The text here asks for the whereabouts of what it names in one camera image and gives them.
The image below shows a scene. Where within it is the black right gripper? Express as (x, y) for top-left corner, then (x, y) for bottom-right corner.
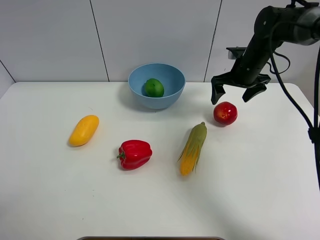
(211, 53), (271, 105)

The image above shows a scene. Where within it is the red apple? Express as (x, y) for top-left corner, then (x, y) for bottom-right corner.
(213, 101), (238, 126)

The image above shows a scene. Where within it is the green lime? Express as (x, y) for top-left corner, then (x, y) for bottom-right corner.
(143, 78), (165, 98)

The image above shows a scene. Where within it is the yellow mango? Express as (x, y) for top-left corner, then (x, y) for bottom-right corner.
(68, 115), (100, 147)

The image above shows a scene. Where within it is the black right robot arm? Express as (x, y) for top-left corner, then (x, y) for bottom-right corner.
(211, 0), (320, 105)

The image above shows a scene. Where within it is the blue bowl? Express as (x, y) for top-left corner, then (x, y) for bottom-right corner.
(128, 63), (186, 110)

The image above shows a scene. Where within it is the corn cob with husk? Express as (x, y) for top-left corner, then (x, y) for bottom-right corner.
(178, 122), (208, 176)

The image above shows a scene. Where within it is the red bell pepper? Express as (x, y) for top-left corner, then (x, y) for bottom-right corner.
(117, 139), (153, 171)

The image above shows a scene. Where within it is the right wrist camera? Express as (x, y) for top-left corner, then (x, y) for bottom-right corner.
(226, 46), (246, 60)

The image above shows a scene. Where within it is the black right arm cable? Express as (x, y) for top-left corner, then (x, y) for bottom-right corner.
(268, 0), (320, 191)

